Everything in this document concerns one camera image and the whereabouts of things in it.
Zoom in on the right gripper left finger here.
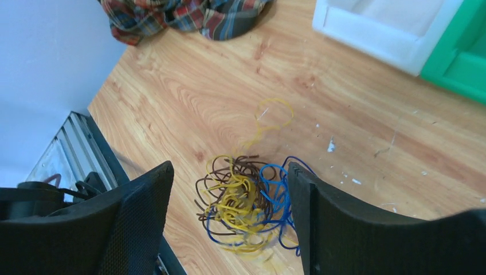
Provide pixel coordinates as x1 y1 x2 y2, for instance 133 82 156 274
1 161 174 274

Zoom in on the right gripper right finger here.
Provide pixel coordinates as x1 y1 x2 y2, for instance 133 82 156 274
288 162 485 274

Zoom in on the cable pile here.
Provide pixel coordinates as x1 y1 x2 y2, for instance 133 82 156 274
194 97 318 257

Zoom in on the green plastic bin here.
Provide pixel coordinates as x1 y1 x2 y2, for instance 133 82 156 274
421 0 485 104

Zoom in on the white plastic bin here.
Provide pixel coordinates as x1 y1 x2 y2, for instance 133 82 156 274
312 0 462 76

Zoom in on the plaid flannel shirt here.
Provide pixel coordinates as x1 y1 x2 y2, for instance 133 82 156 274
99 0 268 46

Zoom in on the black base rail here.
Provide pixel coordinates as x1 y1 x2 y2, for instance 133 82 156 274
26 111 187 275

